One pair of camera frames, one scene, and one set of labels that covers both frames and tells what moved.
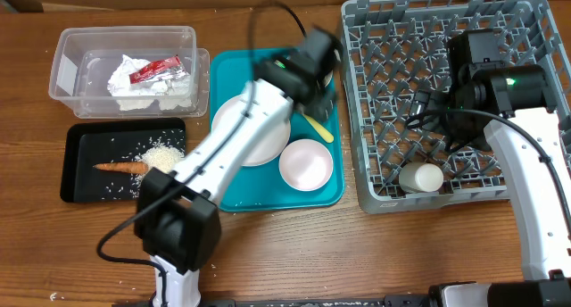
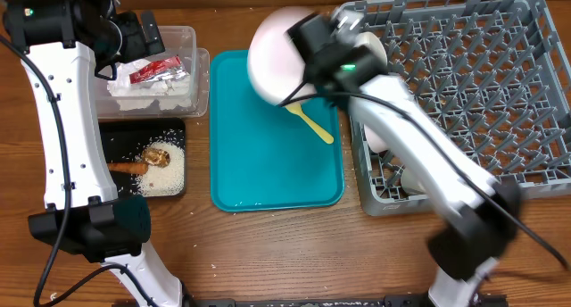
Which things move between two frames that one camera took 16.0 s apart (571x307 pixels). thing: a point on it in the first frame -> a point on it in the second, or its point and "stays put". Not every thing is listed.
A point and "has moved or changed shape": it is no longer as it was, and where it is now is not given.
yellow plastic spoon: (324, 133) stays put
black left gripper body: (321, 104) -> (134, 46)
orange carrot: (127, 167) stays put
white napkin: (172, 93) stays put
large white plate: (272, 142) -> (276, 64)
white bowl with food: (327, 78) has moved or changed shape
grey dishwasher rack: (396, 45) stays put
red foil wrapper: (169, 67) stays put
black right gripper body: (445, 123) -> (315, 79)
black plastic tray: (89, 142) stays put
